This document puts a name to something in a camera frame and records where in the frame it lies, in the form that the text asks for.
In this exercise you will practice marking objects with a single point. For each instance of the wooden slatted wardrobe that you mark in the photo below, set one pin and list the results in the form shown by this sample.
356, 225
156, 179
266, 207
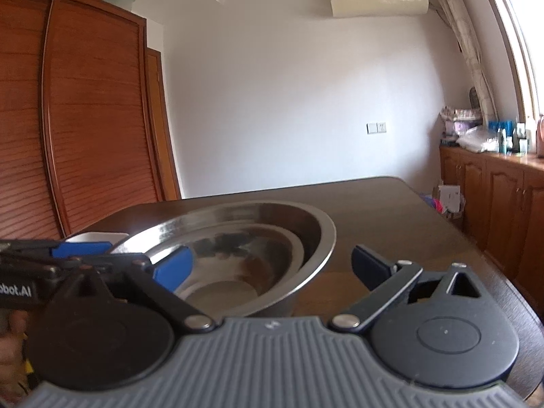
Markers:
85, 114

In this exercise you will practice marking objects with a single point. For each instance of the white wall switch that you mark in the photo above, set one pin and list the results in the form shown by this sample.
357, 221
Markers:
377, 128

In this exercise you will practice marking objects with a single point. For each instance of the group of bottles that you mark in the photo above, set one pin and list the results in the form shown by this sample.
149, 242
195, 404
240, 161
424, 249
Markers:
518, 136

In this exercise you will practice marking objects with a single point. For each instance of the patterned beige curtain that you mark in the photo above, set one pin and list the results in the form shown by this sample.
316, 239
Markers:
467, 42

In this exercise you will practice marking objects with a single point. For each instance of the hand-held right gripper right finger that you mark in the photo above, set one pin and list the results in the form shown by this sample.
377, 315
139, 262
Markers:
369, 265

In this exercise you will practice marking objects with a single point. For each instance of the wooden cabinet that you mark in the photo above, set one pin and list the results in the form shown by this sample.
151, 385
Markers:
497, 204

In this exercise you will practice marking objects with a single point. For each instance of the white paper bag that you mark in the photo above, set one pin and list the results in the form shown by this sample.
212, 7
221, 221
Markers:
450, 199

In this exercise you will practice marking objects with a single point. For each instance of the person's left hand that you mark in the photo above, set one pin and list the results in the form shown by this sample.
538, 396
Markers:
15, 348

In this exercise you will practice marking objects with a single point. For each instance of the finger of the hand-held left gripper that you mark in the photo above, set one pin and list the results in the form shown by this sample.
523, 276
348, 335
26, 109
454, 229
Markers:
80, 249
119, 261

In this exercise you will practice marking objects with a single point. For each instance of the window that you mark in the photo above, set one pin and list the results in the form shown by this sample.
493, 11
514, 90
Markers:
527, 42

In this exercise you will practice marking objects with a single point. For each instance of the white floral plate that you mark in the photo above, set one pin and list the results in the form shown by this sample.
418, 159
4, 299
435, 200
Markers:
95, 237

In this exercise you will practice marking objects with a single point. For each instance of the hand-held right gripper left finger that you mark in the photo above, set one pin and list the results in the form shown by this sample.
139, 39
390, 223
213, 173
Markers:
174, 267

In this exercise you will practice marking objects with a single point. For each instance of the clear plastic bag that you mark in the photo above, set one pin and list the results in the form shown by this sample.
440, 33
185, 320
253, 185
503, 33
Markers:
478, 140

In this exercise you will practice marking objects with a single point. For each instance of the folded patterned cloth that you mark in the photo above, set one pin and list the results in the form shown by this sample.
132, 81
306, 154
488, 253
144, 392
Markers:
461, 113

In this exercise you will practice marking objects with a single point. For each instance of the pink box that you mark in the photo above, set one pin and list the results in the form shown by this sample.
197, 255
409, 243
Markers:
461, 127

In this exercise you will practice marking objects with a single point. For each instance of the large steel bowl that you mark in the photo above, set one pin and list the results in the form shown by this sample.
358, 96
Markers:
314, 238

